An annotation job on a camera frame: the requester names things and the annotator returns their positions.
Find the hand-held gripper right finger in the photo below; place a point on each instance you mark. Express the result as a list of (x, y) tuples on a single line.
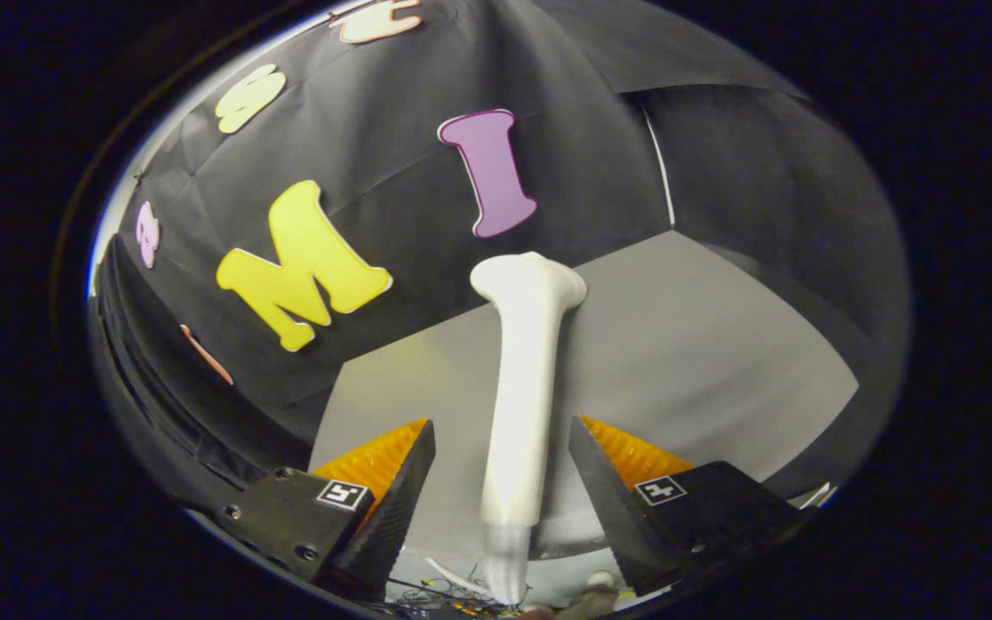
[(608, 499)]

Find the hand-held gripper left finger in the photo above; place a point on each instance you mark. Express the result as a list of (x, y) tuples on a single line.
[(397, 508)]

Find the white garment steamer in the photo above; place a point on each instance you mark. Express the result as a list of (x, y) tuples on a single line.
[(522, 387)]

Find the black suit jacket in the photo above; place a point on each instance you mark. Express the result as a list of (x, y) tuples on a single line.
[(139, 362)]

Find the grey cabinet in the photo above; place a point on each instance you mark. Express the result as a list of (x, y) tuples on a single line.
[(703, 344)]

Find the black backdrop cloth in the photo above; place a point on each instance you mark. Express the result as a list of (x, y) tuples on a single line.
[(393, 172)]

